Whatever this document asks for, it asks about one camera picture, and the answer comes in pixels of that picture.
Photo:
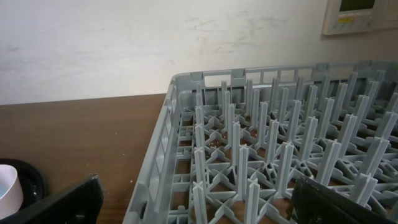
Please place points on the white wall control panel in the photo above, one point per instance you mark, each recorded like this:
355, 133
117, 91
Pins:
353, 16

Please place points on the grey dishwasher rack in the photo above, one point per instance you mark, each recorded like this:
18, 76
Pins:
229, 145

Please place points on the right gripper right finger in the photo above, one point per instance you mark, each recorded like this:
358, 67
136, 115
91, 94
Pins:
315, 203

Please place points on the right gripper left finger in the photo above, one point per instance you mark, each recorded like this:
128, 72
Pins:
78, 203

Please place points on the white cup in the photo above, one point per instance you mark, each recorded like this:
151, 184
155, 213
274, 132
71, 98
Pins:
11, 191

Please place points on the round black serving tray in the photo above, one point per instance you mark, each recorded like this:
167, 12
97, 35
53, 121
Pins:
33, 184

